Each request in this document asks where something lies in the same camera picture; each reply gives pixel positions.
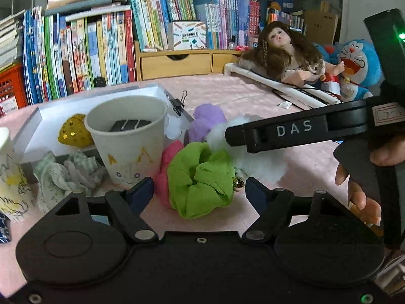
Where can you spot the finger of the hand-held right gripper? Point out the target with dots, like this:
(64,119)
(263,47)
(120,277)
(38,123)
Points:
(234,134)

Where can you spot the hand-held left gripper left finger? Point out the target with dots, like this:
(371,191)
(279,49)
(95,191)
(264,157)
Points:
(143,193)

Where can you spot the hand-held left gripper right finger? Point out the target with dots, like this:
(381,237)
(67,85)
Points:
(254,193)

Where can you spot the white fluffy cotton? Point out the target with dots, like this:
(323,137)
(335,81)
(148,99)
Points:
(253,164)

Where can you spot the purple fluffy pouf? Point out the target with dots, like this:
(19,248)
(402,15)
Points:
(207,122)

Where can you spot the pink scrunchie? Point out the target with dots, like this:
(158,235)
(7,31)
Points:
(166,171)

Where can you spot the green scrunchie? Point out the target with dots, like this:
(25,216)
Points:
(199,177)

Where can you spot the green checked cloth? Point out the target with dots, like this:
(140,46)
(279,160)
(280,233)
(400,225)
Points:
(57,177)

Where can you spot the white shallow tray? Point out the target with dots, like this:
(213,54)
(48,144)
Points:
(57,117)

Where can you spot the blue patterned cloth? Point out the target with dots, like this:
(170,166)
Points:
(3,228)

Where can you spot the person's right hand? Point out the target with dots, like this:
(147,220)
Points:
(364,205)

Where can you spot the red and white can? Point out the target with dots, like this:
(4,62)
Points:
(331,86)

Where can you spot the paper cup with cat drawing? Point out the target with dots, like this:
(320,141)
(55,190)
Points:
(133,152)

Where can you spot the blue cat plush toy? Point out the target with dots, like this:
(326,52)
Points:
(360,66)

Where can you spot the white plastic rack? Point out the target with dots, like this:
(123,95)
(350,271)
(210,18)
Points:
(253,74)

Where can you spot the black binder clip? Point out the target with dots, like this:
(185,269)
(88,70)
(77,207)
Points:
(140,123)
(120,125)
(178,103)

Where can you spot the small blue plush toy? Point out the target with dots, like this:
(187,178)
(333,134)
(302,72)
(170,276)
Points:
(327,53)

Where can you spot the wooden drawer organizer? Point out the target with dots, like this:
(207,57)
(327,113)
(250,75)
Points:
(177,65)

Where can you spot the doll with brown hair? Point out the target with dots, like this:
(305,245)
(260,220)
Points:
(284,53)

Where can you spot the yellow sequin scrunchie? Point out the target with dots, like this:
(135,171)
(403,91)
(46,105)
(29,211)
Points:
(74,131)

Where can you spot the cardboard box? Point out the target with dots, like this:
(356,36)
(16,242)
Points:
(321,25)

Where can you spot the coloured pencil box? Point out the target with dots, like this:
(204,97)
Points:
(186,36)

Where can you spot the row of blue-spined books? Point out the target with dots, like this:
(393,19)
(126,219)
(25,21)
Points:
(227,19)

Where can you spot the small black device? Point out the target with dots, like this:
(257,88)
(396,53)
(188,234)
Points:
(100,82)

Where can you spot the paper cup with yellow scribbles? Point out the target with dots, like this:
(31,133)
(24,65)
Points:
(12,177)

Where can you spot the row of thin colourful books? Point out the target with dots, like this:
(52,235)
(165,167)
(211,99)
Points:
(158,19)

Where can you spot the row of tall picture books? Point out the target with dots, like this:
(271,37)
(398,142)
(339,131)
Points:
(79,57)

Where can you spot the red plastic basket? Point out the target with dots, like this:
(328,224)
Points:
(11,88)

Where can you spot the stack of grey flat books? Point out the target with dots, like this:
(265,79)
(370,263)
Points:
(85,4)

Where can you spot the stack of worn books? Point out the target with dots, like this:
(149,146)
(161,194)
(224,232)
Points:
(9,38)

